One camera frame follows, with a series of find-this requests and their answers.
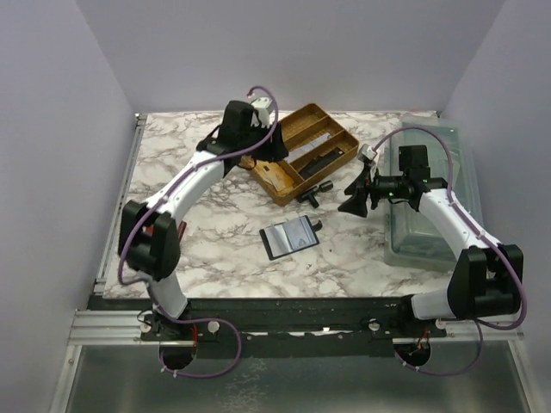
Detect brown woven organizer tray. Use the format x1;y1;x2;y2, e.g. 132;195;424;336
241;103;359;207

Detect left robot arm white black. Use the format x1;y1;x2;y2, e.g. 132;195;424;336
118;96;288;319

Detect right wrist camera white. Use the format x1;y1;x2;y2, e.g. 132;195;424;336
357;144;380;166

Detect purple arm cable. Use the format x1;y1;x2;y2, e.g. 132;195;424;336
372;125;533;376
118;85;279;380

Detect yellow cards in tray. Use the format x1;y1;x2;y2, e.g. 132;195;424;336
253;161;294;195

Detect grey cards in tray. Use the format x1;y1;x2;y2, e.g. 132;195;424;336
298;133;331;157

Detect clear plastic storage box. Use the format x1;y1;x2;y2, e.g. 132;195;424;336
382;115;483;272

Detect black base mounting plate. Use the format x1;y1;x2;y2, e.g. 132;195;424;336
140;298;446;359

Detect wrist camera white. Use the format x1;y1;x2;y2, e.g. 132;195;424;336
357;144;380;166
250;96;273;128

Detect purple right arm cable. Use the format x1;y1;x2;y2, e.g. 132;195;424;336
372;125;533;376

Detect black cards in tray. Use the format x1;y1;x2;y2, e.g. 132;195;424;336
299;148;344;180

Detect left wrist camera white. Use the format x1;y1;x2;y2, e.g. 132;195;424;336
250;96;273;128

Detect black leather card holder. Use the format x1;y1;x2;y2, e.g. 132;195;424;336
259;215;323;261

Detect red leather card holder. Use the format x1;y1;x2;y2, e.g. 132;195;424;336
178;221;187;240

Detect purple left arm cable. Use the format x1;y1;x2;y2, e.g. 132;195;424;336
118;85;279;380

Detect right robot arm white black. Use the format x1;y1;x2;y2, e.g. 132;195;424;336
338;145;523;320

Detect black T-shaped pipe fitting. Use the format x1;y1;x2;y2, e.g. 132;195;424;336
296;180;333;208

